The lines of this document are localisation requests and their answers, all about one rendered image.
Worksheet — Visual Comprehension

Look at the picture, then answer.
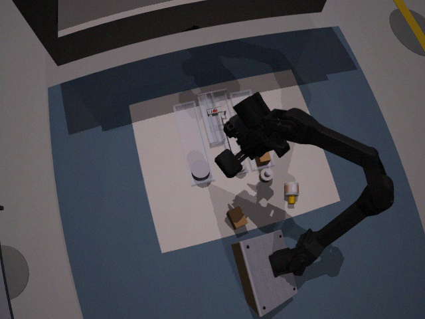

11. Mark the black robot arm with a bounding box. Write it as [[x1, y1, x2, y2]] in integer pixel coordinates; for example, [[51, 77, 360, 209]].
[[223, 92, 394, 277]]

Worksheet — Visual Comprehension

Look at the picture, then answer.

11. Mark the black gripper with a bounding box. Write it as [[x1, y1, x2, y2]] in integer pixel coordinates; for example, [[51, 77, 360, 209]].
[[214, 131, 266, 178]]

